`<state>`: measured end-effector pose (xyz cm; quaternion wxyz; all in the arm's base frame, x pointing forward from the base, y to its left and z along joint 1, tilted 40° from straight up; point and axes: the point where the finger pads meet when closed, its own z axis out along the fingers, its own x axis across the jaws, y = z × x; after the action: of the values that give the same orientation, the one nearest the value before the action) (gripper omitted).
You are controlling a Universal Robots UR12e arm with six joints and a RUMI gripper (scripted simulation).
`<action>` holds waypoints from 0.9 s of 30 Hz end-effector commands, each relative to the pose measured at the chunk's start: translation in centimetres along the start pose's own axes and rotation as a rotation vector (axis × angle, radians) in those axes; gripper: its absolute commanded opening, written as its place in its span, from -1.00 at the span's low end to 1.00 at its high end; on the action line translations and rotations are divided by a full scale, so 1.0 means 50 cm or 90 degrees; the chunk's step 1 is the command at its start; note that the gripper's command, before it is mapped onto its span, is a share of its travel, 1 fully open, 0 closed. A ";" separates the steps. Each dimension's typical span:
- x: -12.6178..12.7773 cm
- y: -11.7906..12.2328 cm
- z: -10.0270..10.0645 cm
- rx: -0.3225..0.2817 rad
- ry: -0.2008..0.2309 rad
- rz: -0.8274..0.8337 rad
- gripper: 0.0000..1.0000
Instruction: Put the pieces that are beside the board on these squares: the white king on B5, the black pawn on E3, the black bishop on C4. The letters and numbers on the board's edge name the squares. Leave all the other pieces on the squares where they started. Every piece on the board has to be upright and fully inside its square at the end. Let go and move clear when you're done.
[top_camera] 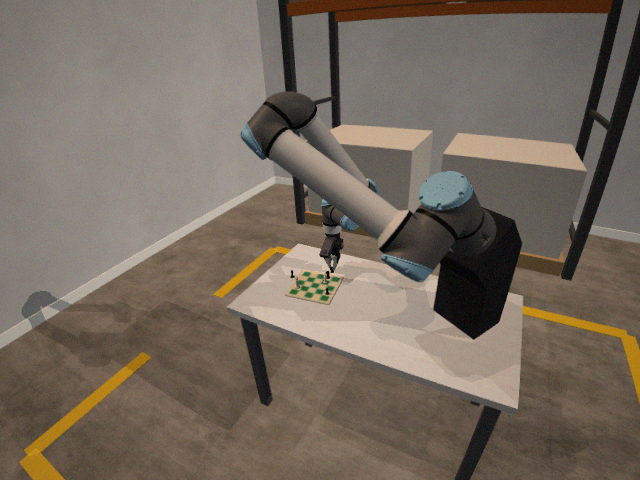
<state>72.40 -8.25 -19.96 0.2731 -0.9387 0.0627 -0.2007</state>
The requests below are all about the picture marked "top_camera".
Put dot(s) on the green and cream chessboard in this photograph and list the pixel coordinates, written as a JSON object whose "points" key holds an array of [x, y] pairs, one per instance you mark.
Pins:
{"points": [[312, 287]]}

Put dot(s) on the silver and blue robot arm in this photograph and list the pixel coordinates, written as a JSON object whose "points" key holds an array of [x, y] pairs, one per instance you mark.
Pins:
{"points": [[419, 241]]}

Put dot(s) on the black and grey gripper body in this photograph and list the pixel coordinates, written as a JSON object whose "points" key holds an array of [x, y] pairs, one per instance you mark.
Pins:
{"points": [[338, 243]]}

